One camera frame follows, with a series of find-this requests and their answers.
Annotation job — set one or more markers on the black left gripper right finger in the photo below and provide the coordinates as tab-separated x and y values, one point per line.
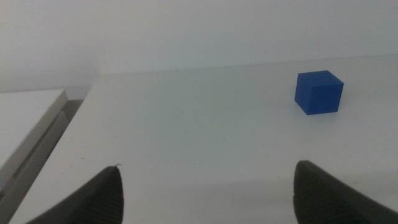
323	199

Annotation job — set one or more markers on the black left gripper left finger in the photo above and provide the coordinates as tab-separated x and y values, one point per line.
99	199

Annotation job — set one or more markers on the blue cube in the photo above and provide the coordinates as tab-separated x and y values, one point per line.
320	96

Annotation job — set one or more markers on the white side table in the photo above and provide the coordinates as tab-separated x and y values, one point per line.
21	124

